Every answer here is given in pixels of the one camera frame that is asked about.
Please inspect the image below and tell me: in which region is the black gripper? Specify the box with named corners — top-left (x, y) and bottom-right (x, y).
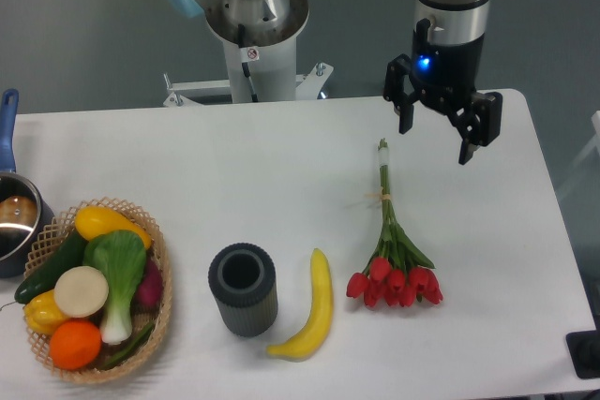
top-left (382, 32), bottom-right (503, 165)

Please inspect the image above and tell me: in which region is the red tulip bouquet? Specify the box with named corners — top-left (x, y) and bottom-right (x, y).
top-left (346, 139), bottom-right (443, 308)

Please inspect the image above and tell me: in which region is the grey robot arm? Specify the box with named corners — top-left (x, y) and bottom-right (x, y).
top-left (169, 0), bottom-right (503, 164)

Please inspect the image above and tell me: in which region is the dark grey ribbed vase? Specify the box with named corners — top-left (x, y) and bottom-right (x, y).
top-left (208, 243), bottom-right (278, 337)

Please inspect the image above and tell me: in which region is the yellow banana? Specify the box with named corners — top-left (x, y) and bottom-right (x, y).
top-left (265, 248), bottom-right (334, 361)

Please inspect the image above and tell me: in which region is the black device at edge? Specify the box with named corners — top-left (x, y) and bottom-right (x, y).
top-left (565, 330), bottom-right (599, 379)

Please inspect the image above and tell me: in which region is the purple sweet potato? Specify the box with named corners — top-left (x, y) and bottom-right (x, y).
top-left (134, 259), bottom-right (163, 307)

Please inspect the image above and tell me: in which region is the green bok choy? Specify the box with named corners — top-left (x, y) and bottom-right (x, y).
top-left (83, 230), bottom-right (146, 346)

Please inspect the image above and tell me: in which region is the yellow squash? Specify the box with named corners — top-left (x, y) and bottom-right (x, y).
top-left (74, 206), bottom-right (152, 250)

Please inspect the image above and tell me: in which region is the green chili pepper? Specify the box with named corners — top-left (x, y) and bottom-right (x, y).
top-left (99, 322), bottom-right (155, 370)

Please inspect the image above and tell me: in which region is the green cucumber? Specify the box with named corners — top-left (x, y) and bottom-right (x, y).
top-left (14, 230), bottom-right (87, 304)

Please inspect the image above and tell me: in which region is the woven wicker basket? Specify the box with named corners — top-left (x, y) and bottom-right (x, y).
top-left (15, 198), bottom-right (173, 384)

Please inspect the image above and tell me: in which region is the beige round disc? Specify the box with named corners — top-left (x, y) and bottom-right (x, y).
top-left (53, 266), bottom-right (109, 319)

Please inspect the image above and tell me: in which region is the orange fruit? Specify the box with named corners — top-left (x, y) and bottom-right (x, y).
top-left (49, 319), bottom-right (102, 370)

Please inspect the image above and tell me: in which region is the yellow bell pepper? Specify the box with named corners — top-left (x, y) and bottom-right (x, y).
top-left (23, 289), bottom-right (70, 335)

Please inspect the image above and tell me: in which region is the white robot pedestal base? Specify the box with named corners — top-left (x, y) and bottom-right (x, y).
top-left (163, 37), bottom-right (334, 107)

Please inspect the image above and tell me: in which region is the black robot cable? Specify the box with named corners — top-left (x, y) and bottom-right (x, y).
top-left (235, 23), bottom-right (260, 103)

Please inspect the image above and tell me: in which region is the blue handled saucepan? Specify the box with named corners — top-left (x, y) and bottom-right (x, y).
top-left (1, 88), bottom-right (53, 278)

